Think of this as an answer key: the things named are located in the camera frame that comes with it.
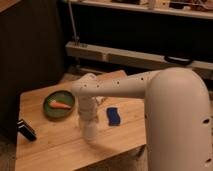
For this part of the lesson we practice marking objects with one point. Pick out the blue sponge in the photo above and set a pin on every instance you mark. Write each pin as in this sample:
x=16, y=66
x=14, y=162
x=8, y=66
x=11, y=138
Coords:
x=113, y=116

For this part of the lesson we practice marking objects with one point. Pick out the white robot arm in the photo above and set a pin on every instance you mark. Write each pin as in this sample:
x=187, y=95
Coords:
x=177, y=115

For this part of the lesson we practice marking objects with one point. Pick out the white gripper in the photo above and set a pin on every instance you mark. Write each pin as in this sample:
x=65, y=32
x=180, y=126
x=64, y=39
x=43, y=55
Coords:
x=87, y=109

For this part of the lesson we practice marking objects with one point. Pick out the white shelf rail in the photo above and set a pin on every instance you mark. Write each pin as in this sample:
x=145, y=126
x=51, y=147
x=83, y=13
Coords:
x=119, y=56

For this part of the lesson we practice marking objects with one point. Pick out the green plate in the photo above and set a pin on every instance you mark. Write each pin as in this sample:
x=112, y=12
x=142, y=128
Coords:
x=62, y=96

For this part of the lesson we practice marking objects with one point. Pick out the wooden table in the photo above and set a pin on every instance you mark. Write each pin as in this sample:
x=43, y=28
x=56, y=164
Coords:
x=59, y=145

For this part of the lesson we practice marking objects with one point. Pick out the small white block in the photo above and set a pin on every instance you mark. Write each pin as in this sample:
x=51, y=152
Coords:
x=99, y=100

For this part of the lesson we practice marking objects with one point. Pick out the black handle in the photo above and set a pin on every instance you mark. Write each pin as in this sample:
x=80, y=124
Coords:
x=180, y=61

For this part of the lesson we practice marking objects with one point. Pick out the white ceramic cup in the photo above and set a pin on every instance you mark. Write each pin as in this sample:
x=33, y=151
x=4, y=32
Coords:
x=89, y=130

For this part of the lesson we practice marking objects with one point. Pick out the metal pole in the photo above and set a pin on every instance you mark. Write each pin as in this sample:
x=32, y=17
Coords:
x=76, y=38

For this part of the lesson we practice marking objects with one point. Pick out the orange toy carrot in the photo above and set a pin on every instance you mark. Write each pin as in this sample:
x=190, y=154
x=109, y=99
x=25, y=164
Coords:
x=59, y=105

